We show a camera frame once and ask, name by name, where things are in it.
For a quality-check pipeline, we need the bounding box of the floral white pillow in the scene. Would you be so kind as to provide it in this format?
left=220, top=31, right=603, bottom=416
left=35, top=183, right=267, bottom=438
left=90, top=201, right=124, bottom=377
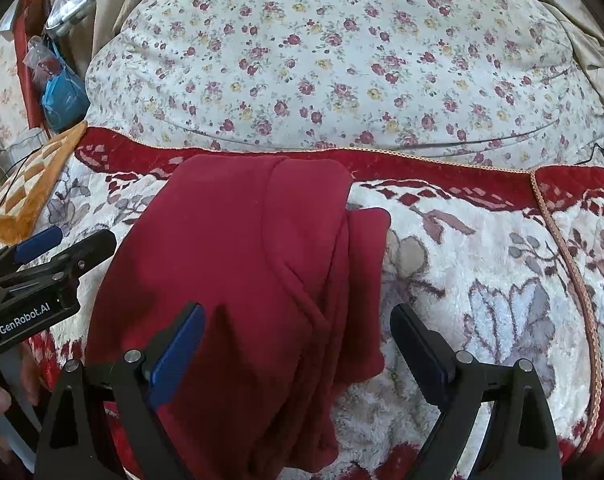
left=84, top=0, right=604, bottom=168

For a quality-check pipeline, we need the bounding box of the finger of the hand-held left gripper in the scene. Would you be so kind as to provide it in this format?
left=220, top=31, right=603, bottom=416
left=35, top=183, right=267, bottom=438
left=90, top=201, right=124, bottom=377
left=0, top=226, right=64, bottom=281
left=12, top=229, right=118, bottom=286

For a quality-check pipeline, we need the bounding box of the red cloth strip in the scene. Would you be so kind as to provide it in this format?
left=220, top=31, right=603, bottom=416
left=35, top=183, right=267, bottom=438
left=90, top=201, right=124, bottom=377
left=13, top=0, right=50, bottom=131

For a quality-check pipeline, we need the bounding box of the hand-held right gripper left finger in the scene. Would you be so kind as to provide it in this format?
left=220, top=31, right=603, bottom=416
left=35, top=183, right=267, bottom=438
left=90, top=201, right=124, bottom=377
left=34, top=301, right=206, bottom=480

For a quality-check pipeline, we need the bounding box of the dark red sweater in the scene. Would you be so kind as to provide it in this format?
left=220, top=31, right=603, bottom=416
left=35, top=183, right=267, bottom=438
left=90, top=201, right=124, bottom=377
left=84, top=154, right=393, bottom=476

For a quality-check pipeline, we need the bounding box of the red and white plush blanket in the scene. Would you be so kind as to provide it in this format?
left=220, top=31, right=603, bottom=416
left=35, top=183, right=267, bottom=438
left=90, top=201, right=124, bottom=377
left=0, top=126, right=604, bottom=480

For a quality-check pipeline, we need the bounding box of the blue bag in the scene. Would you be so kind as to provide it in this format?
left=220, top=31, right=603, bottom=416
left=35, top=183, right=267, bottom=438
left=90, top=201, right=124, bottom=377
left=41, top=42, right=91, bottom=133

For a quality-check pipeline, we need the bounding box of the beige cloth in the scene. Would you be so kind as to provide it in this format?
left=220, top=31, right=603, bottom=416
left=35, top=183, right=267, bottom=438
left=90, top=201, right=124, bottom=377
left=486, top=0, right=604, bottom=106

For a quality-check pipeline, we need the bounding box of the clear plastic bag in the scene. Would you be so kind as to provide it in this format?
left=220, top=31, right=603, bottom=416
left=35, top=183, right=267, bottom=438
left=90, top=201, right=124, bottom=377
left=24, top=35, right=68, bottom=88

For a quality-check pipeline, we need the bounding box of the black cable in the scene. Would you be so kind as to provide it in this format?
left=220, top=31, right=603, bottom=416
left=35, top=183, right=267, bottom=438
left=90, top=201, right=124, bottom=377
left=0, top=127, right=50, bottom=233

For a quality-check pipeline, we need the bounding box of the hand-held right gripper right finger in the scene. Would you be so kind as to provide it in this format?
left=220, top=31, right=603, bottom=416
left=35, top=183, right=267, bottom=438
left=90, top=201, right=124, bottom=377
left=389, top=302, right=565, bottom=480

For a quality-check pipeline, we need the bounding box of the silver plastic bag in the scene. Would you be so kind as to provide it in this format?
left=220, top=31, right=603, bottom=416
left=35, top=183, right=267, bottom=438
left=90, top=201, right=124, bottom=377
left=44, top=0, right=97, bottom=41

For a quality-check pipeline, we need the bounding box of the orange checkered blanket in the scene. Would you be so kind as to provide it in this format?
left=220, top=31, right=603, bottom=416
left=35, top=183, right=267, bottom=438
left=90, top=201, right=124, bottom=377
left=0, top=121, right=89, bottom=243

